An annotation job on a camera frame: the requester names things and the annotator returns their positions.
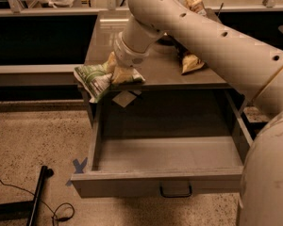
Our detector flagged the blue tape cross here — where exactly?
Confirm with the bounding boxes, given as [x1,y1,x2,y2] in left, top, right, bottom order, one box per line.
[70,157,88,176]

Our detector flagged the black stand leg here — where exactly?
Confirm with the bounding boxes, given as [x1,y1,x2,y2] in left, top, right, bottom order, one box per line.
[0,166,54,226]

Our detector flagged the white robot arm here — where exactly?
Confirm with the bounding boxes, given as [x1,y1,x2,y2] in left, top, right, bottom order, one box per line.
[114,0,283,226]

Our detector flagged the black floor cable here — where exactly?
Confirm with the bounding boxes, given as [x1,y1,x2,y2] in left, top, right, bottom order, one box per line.
[0,169,75,223]

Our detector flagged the green jalapeno chip bag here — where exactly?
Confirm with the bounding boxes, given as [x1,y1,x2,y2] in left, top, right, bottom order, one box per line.
[74,63,145,104]

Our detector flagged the brown yellow chip bag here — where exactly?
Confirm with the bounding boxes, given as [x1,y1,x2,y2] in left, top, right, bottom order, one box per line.
[178,0,207,74]

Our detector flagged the black drawer handle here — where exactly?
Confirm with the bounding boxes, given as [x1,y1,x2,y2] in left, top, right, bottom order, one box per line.
[159,184,193,199]

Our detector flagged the open grey top drawer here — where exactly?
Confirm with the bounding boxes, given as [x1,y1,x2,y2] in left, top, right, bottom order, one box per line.
[71,89,256,200]

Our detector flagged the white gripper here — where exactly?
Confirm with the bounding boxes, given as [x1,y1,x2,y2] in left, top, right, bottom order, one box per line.
[106,32,149,85]

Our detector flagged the grey cabinet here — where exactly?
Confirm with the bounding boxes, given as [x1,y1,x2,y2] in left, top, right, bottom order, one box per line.
[77,8,253,128]

